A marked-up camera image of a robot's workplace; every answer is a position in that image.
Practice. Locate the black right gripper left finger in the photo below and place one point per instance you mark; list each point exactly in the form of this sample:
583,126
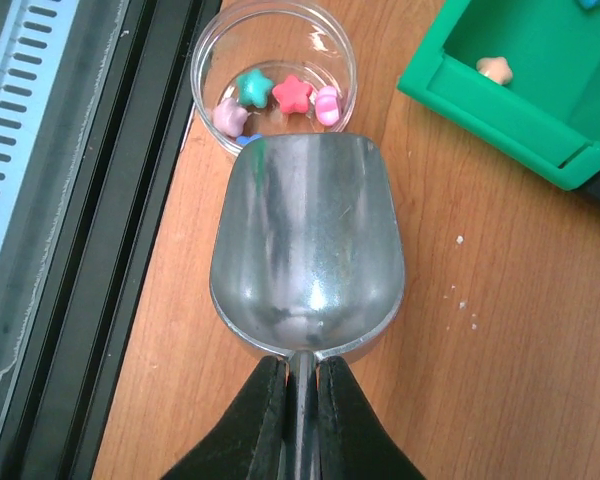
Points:
246,442

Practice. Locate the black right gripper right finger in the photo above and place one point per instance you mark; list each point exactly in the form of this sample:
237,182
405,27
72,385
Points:
353,443

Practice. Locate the metal scoop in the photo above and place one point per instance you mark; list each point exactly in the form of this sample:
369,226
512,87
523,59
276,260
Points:
308,266

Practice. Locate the blue star candy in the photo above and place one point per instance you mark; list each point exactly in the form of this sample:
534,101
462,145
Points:
589,4
244,140

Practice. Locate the pink star candy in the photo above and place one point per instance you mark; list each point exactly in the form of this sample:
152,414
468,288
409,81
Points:
229,117
327,106

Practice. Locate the green plastic bin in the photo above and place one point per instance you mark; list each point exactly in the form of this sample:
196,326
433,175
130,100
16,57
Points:
548,116

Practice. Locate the red star candy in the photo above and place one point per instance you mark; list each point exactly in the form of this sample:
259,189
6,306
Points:
293,95

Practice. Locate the green star candy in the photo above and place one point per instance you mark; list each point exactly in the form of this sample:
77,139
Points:
254,88

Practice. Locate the clear plastic jar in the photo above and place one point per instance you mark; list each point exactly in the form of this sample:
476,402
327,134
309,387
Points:
280,38

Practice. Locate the peach star candy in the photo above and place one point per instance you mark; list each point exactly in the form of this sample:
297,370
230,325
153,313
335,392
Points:
496,69

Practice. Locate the light blue cable duct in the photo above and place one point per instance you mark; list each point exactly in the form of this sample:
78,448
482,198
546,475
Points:
32,44

